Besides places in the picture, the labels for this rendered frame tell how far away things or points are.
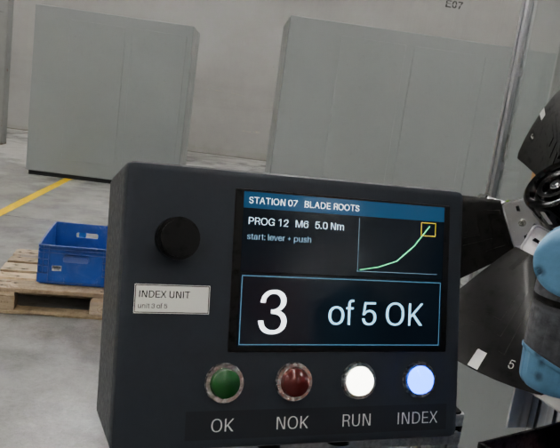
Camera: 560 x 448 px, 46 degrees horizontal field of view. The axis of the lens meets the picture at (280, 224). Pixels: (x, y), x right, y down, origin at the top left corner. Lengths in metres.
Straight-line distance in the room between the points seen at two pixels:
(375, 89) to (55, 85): 3.78
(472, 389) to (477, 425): 0.13
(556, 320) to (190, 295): 0.46
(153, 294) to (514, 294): 0.81
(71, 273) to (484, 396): 2.24
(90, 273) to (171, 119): 4.48
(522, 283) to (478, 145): 5.70
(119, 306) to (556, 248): 0.48
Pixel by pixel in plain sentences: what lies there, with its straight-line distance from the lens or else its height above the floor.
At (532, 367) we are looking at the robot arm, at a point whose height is 1.05.
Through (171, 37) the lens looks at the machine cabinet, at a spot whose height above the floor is 1.78.
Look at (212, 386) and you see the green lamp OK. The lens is 0.45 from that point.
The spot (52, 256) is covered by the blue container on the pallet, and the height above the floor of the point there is 0.30.
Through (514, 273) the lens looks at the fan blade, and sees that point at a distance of 1.18.
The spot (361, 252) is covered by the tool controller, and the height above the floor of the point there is 1.21.
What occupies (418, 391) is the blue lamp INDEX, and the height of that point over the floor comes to 1.11.
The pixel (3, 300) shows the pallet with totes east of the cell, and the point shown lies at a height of 0.07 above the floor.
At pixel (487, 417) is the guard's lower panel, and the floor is 0.25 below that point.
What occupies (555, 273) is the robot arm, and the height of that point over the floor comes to 1.16.
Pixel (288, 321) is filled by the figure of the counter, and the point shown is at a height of 1.16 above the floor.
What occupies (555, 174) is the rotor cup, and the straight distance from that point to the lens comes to 1.27.
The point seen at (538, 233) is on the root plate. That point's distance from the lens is 1.24.
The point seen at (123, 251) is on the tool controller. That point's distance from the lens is 0.44.
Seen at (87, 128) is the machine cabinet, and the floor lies 0.63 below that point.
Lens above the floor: 1.31
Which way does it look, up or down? 11 degrees down
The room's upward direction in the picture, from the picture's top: 8 degrees clockwise
